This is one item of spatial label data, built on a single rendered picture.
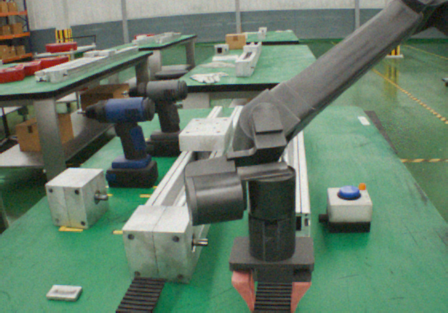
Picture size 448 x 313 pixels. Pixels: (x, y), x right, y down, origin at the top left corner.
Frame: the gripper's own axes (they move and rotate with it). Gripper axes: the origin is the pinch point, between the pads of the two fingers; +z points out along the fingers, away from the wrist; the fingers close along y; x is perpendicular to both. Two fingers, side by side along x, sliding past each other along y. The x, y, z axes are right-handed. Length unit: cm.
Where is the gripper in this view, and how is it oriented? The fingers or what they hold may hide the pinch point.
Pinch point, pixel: (272, 306)
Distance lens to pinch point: 60.0
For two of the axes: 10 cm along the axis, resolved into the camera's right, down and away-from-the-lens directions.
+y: -9.9, 0.1, 1.6
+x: -1.5, 3.1, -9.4
